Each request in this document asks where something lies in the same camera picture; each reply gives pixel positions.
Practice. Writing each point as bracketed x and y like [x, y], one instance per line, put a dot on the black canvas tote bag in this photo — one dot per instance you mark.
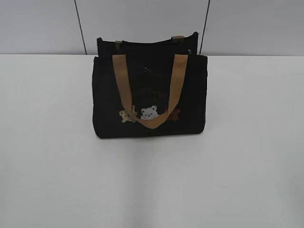
[149, 89]

